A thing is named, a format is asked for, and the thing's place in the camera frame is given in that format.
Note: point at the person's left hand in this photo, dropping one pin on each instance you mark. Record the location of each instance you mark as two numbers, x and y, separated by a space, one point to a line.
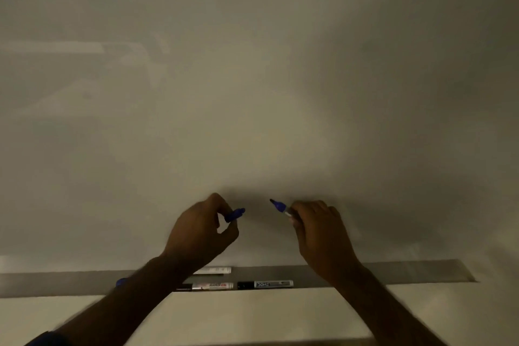
194 232

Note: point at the person's right hand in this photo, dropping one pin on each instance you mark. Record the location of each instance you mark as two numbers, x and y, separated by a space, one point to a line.
324 236

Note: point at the person's left thumb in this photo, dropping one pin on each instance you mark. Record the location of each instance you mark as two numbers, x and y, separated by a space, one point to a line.
230 233

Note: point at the person's right fingers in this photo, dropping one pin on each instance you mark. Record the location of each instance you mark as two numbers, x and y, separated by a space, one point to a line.
299 214

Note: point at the blue marker cap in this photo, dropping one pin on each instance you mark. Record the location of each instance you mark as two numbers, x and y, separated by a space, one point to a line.
236 214

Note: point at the blue whiteboard marker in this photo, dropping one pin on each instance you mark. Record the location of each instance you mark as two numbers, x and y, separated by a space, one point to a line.
279 206

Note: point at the person's right forearm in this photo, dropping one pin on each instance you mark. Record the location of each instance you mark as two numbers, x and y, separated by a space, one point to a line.
381 309

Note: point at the person's left forearm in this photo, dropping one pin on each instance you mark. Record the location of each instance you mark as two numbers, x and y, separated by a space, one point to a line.
121 303

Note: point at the white marker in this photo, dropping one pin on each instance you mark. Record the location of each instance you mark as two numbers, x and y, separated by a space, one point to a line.
215 270

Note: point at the red label marker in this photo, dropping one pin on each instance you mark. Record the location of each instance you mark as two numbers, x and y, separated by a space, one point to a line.
213 286

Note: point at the blue label black marker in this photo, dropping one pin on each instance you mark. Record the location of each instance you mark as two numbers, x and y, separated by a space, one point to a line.
267 284

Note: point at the blue marker end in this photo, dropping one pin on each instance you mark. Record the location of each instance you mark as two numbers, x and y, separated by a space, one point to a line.
120 282

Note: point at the grey metal marker tray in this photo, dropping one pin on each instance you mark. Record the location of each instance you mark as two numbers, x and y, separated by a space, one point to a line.
405 272

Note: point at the white whiteboard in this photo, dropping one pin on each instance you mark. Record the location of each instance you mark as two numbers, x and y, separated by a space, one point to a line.
259 94

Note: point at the blue sleeve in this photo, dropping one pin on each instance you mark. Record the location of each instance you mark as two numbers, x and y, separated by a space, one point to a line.
46 339

